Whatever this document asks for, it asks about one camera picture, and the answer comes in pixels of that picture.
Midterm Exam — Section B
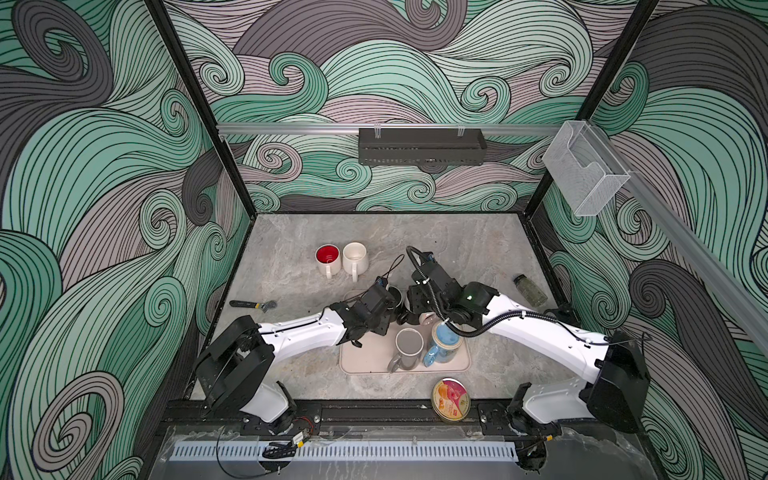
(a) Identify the white ribbed mug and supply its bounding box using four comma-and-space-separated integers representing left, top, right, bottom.
342, 242, 369, 282

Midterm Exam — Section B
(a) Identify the cream mug red inside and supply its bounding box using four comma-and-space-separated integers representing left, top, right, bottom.
315, 244, 342, 280

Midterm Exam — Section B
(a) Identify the black mug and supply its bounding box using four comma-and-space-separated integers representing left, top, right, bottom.
388, 285, 411, 325

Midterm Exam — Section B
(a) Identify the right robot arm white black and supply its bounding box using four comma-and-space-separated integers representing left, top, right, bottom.
412, 256, 651, 433

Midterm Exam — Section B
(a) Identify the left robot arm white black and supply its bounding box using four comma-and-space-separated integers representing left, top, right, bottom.
194, 280, 402, 433

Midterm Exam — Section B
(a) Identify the pink mug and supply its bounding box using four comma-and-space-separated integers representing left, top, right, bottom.
419, 312, 441, 327

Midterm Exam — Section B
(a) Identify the grey mug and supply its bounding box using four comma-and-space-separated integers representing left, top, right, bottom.
387, 328, 424, 373

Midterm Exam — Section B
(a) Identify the blue mug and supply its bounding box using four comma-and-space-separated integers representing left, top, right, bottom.
422, 323, 464, 368

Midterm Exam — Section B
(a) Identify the beige plastic tray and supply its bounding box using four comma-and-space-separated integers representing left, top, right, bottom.
339, 322, 471, 375

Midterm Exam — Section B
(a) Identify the round colourful tin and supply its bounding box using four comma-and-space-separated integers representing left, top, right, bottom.
431, 378, 471, 422

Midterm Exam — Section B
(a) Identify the black wall basket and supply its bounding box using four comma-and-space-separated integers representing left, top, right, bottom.
358, 127, 488, 167

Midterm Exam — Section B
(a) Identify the white slotted cable duct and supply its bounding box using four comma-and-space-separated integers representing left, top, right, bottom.
169, 440, 518, 463

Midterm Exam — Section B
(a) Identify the clear acrylic wall holder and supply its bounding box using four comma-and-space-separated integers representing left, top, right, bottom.
543, 120, 630, 217

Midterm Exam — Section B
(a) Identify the aluminium rail back wall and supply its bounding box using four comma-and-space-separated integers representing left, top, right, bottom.
216, 122, 561, 137

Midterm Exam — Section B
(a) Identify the aluminium rail wall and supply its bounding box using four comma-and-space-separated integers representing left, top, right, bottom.
595, 127, 767, 353
216, 122, 561, 137

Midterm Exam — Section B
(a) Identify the aluminium rail right wall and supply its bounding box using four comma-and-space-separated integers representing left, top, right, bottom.
595, 127, 767, 353

